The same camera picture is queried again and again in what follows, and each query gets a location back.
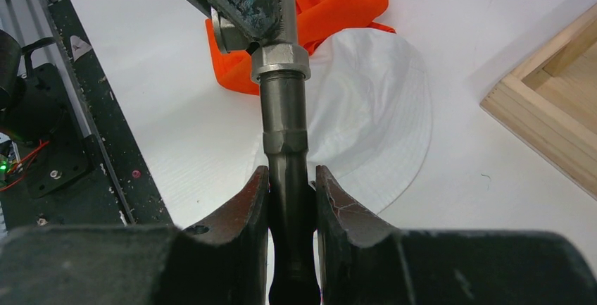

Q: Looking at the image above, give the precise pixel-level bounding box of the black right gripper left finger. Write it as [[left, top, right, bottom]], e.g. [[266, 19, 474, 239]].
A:
[[1, 166, 268, 304]]

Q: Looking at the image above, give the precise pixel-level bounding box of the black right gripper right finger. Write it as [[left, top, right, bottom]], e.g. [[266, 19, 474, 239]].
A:
[[315, 166, 596, 304]]

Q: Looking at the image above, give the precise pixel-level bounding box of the silver angle valve fitting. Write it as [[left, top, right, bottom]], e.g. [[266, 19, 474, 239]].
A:
[[211, 0, 311, 86]]

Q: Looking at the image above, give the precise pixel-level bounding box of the orange cloth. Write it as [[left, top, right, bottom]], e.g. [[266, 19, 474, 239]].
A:
[[205, 0, 396, 95]]

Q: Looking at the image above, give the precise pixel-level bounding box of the white bucket hat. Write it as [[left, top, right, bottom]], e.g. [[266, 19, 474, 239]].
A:
[[244, 27, 434, 215]]

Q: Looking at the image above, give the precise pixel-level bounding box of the wooden clothes rack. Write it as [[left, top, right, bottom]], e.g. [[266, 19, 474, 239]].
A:
[[481, 6, 596, 197]]

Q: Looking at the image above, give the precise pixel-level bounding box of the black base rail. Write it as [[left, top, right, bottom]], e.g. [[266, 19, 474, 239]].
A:
[[1, 0, 172, 230]]

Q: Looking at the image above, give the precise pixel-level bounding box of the white cable duct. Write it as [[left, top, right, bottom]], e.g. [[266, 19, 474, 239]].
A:
[[1, 0, 52, 46]]

